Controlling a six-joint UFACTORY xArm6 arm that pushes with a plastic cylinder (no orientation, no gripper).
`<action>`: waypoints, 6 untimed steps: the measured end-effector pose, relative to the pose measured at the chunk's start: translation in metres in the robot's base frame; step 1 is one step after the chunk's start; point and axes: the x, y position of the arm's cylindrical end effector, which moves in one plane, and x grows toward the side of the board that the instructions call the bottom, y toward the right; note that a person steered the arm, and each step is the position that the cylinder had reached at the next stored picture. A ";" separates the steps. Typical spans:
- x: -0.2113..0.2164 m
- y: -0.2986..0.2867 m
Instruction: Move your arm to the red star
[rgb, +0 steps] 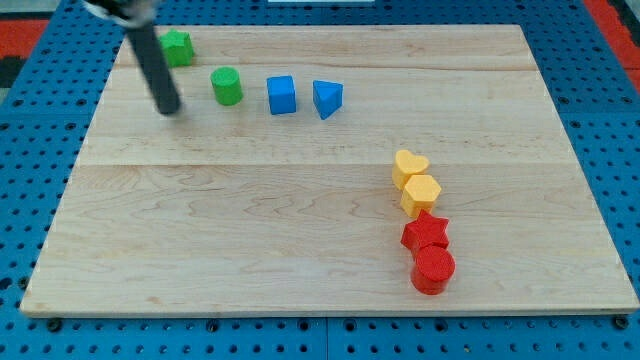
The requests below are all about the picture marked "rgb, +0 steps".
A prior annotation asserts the red star block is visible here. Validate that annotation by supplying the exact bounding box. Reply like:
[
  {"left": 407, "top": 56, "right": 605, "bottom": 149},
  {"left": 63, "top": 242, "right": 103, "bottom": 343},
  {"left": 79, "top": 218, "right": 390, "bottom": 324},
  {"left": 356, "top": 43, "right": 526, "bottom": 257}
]
[{"left": 401, "top": 210, "right": 449, "bottom": 258}]

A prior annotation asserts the blue cube block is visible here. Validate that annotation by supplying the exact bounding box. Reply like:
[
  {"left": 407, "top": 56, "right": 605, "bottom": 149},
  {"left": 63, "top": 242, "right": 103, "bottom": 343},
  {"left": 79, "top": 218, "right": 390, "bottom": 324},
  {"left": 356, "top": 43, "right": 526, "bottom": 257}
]
[{"left": 266, "top": 75, "right": 297, "bottom": 115}]

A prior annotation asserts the yellow heart block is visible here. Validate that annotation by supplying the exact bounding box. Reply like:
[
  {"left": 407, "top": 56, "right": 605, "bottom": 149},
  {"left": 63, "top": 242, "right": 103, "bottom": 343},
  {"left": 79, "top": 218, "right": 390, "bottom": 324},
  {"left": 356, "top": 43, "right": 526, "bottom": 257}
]
[{"left": 391, "top": 149, "right": 430, "bottom": 190}]

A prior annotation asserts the green star block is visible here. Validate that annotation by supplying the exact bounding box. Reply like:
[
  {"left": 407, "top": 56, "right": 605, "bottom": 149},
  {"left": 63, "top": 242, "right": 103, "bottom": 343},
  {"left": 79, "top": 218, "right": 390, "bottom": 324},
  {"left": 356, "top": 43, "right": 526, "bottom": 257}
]
[{"left": 159, "top": 29, "right": 195, "bottom": 68}]

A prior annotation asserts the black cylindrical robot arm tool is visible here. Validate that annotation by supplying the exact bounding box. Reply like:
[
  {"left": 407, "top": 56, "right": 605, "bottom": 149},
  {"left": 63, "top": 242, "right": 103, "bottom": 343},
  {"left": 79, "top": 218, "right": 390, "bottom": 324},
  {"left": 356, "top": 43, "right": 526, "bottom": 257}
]
[{"left": 83, "top": 0, "right": 181, "bottom": 115}]

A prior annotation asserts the green cylinder block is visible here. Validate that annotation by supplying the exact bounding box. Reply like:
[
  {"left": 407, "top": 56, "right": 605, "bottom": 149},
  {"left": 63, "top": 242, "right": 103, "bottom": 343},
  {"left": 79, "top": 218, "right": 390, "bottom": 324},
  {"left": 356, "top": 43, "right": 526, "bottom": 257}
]
[{"left": 210, "top": 66, "right": 243, "bottom": 106}]

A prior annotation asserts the yellow hexagon block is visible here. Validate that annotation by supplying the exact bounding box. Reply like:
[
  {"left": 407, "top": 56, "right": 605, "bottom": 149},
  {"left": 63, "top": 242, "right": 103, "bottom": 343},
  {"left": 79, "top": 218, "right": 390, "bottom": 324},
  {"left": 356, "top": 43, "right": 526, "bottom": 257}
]
[{"left": 400, "top": 174, "right": 442, "bottom": 218}]

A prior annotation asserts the blue triangular prism block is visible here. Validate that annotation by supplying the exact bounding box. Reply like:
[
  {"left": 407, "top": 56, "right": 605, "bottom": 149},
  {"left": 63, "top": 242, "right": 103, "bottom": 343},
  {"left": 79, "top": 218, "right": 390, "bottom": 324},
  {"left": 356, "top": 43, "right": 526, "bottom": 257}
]
[{"left": 312, "top": 80, "right": 344, "bottom": 120}]

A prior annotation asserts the red cylinder block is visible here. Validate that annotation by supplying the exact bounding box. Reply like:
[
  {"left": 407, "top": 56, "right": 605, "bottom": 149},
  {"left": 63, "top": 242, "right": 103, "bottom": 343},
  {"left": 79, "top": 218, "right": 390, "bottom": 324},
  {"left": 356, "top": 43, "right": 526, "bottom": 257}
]
[{"left": 410, "top": 246, "right": 456, "bottom": 295}]

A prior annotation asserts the light wooden board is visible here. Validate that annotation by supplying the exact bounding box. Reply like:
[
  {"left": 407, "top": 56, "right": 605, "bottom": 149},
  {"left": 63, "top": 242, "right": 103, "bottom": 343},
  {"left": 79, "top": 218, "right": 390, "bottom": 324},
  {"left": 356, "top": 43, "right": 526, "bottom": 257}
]
[{"left": 21, "top": 25, "right": 639, "bottom": 318}]

